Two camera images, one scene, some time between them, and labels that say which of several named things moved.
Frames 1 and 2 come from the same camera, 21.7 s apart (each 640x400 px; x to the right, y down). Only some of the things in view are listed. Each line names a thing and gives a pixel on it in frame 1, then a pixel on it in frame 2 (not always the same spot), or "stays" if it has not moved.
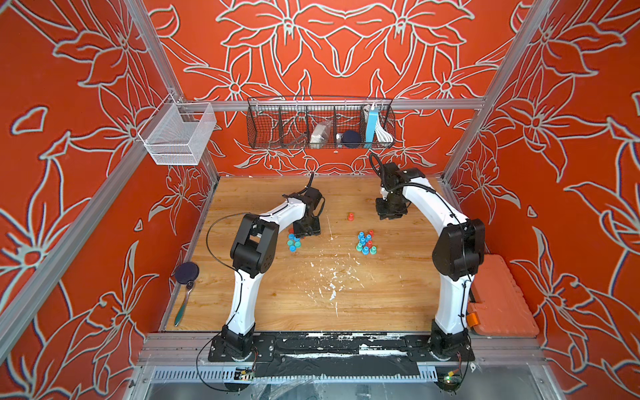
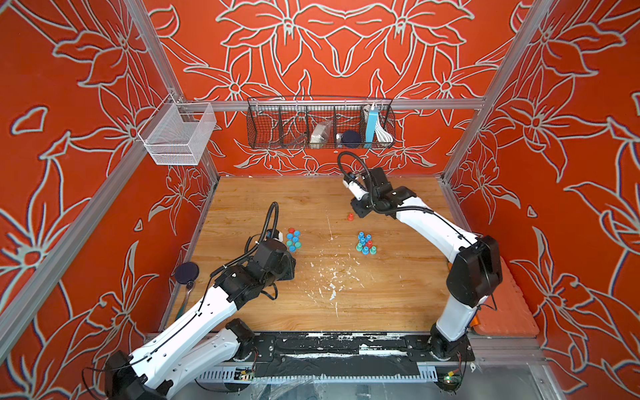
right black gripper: x=382 y=213 -> x=355 y=204
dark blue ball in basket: x=351 y=139 stays
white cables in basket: x=382 y=134 stays
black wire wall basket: x=320 y=122 stays
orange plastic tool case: x=497 y=306 stays
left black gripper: x=315 y=231 -> x=289 y=264
